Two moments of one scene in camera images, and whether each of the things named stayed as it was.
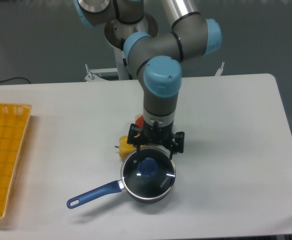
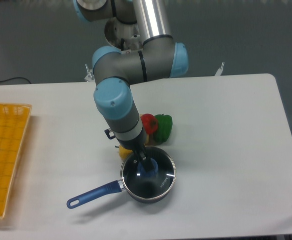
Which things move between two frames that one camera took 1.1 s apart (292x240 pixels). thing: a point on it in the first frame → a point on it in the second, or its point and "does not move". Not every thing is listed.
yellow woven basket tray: (6, 126) does not move
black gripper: (157, 135) → (137, 145)
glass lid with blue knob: (152, 176) does not move
